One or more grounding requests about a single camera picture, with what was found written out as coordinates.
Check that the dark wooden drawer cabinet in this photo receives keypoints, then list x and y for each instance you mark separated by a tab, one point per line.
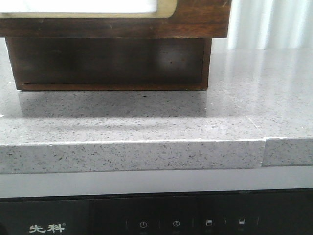
64	64

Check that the black appliance control panel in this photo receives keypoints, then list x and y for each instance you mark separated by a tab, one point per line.
257	212

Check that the white curtain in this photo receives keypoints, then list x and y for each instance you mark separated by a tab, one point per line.
270	24

